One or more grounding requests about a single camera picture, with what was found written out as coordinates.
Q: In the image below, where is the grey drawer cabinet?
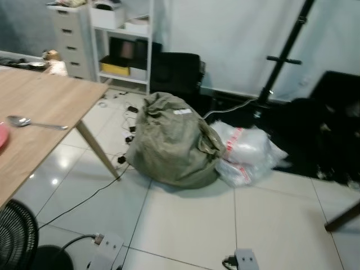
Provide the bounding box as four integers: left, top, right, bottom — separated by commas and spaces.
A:
46, 3, 97, 80

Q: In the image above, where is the light wooden table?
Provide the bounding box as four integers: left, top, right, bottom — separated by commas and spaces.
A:
0, 66, 122, 210

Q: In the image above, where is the thin black floor cable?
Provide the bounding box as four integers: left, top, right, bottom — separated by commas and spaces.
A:
36, 166, 131, 229

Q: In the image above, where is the black case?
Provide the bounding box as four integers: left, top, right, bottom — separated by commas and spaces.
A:
150, 52, 205, 97

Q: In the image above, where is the white shelf unit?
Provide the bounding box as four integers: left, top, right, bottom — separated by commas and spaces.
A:
88, 0, 155, 95

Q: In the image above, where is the white power strip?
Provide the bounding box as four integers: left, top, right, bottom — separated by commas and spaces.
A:
222, 249, 260, 270
87, 232, 125, 270

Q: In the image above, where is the white storage box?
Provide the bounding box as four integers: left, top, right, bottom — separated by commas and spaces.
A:
90, 2, 126, 30

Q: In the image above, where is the small toy doll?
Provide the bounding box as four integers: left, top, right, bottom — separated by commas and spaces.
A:
42, 49, 69, 77

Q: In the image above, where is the black box on shelf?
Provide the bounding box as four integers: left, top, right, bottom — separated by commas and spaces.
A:
109, 38, 151, 70

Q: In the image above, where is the clear plastic bag red tape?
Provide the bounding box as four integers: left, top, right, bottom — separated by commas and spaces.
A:
210, 120, 289, 188

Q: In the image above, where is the pink plate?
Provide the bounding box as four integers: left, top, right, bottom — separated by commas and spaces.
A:
0, 122, 11, 151

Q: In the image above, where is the black fan grille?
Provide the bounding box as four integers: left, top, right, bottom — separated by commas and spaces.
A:
0, 199, 39, 270

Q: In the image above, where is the black round fan base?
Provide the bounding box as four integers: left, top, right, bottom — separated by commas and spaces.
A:
30, 245, 74, 270

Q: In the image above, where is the dark wooden furniture leg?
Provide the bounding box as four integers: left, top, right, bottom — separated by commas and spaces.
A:
324, 202, 360, 233

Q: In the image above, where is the metal spoon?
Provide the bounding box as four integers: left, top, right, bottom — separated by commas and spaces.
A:
7, 115, 70, 132

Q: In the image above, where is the black stand pole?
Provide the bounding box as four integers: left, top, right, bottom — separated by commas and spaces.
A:
255, 0, 316, 109

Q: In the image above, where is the olive green cloth sack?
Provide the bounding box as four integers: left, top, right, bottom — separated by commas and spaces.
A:
124, 92, 226, 190

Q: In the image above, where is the yellow box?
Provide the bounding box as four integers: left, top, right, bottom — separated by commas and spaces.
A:
100, 60, 131, 77

